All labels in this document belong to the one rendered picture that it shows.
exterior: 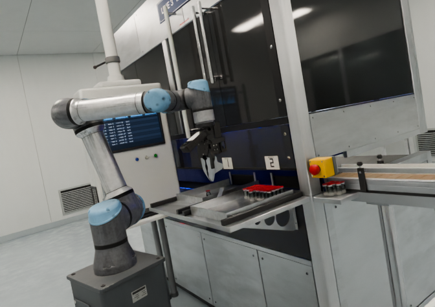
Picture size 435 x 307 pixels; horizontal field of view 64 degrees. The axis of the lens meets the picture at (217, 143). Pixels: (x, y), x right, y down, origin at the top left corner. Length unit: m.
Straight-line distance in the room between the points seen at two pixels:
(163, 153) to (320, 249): 1.12
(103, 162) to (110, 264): 0.38
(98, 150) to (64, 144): 5.21
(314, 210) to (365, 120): 0.53
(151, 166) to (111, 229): 0.92
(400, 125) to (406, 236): 0.56
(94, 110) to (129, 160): 0.87
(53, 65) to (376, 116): 5.80
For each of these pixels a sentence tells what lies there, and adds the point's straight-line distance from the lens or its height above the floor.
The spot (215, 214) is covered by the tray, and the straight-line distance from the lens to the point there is 1.30.
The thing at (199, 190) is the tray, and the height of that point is 0.90.
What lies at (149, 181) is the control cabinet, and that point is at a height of 0.96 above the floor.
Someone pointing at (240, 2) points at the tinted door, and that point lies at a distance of 1.65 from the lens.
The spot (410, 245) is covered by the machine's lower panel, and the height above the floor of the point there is 0.45.
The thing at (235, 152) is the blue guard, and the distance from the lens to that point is 1.73.
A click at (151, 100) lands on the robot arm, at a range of 1.12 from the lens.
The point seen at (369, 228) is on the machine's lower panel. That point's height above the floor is 0.64.
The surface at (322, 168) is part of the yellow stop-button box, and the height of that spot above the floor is 1.00.
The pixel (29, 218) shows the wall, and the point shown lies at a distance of 6.59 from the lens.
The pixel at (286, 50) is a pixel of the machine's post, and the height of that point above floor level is 1.46.
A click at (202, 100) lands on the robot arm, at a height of 1.32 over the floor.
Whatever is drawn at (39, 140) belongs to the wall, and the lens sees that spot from 6.56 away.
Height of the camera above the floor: 1.22
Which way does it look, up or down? 3 degrees down
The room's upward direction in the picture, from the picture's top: 10 degrees counter-clockwise
